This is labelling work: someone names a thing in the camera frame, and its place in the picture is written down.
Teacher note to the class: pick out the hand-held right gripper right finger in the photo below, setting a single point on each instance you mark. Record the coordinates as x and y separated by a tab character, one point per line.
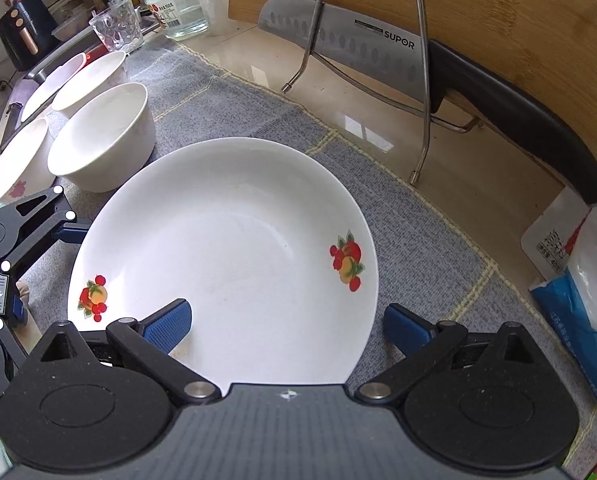
403	332

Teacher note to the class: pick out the glass jar with yellow lid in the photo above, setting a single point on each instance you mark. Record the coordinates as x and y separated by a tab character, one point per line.
178	5

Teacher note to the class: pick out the grey checked table mat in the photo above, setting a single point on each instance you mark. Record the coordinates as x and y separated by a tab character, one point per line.
418	260

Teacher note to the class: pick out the bamboo cutting board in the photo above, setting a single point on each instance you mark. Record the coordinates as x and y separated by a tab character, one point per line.
503	20

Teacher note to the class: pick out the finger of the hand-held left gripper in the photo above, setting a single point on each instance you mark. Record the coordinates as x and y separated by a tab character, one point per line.
71	232
21	316

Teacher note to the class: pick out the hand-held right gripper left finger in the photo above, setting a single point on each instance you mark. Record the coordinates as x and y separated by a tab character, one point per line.
171	325

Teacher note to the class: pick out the white fruit-print plate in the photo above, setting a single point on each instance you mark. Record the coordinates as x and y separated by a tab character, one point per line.
228	235

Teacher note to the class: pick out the clear glass cup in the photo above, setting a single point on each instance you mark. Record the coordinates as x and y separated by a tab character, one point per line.
116	27

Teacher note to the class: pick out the white plastic container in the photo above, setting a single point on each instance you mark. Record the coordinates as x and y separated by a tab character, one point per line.
48	87

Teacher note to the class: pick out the white and blue salt bag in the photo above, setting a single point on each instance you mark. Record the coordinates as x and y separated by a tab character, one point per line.
578	290

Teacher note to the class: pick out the white pink-flower bowl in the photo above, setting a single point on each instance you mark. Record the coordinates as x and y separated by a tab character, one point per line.
103	135
18	160
91	80

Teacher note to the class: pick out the black air fryer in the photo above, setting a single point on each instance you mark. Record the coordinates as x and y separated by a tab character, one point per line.
26	30

